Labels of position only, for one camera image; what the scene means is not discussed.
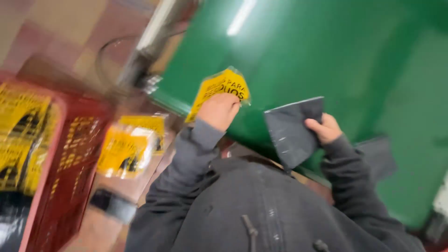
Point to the person's right hand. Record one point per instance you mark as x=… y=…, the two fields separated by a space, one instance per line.
x=328 y=131

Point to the person's left hand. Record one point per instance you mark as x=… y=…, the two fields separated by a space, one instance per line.
x=217 y=111

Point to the person's left fingers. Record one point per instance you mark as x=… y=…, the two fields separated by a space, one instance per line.
x=229 y=99

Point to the yellow label bag packet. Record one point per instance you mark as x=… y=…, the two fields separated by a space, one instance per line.
x=224 y=85
x=120 y=154
x=147 y=123

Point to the dark grey plastic bag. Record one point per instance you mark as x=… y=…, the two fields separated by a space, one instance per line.
x=290 y=134

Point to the metal table leg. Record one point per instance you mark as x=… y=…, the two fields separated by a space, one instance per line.
x=154 y=38

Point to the black and grey object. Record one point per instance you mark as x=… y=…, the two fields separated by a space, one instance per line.
x=113 y=206

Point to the red plastic crate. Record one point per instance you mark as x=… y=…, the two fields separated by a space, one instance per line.
x=75 y=164

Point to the heap of yellow packets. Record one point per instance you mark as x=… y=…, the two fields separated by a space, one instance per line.
x=21 y=140

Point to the white object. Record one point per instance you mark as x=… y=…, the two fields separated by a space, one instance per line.
x=441 y=203

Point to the shiny black plastic bag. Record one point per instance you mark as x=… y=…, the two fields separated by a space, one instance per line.
x=12 y=224

